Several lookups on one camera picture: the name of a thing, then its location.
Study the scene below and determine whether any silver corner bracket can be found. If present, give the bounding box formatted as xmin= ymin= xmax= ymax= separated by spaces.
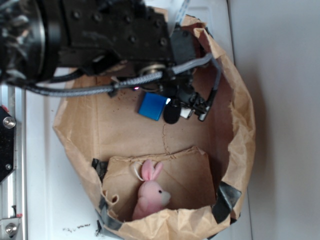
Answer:
xmin=0 ymin=217 xmax=21 ymax=240

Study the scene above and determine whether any white plastic tray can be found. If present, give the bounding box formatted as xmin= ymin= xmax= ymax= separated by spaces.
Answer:
xmin=25 ymin=0 xmax=253 ymax=240

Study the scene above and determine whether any blue rectangular block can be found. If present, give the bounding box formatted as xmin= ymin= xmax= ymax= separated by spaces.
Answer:
xmin=138 ymin=92 xmax=168 ymax=121

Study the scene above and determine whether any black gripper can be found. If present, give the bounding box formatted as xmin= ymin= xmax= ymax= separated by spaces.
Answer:
xmin=140 ymin=70 xmax=215 ymax=125

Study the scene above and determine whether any grey braided cable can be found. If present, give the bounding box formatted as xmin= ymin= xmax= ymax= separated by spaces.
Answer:
xmin=23 ymin=52 xmax=222 ymax=98

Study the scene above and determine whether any black metal bracket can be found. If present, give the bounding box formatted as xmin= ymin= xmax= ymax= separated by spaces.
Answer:
xmin=0 ymin=105 xmax=16 ymax=183

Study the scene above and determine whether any brown paper bag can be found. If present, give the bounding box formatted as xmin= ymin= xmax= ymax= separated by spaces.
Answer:
xmin=53 ymin=16 xmax=256 ymax=240

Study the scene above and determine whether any white flat ribbon cable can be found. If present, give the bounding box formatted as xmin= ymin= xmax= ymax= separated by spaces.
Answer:
xmin=170 ymin=0 xmax=192 ymax=32

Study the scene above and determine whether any aluminium frame rail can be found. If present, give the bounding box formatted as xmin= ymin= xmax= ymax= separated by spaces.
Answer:
xmin=0 ymin=85 xmax=28 ymax=240

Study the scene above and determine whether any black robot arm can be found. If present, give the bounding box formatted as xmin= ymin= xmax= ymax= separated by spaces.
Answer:
xmin=0 ymin=0 xmax=217 ymax=124

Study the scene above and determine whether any pink plush bunny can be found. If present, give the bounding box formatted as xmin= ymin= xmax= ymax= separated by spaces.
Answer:
xmin=132 ymin=159 xmax=171 ymax=221

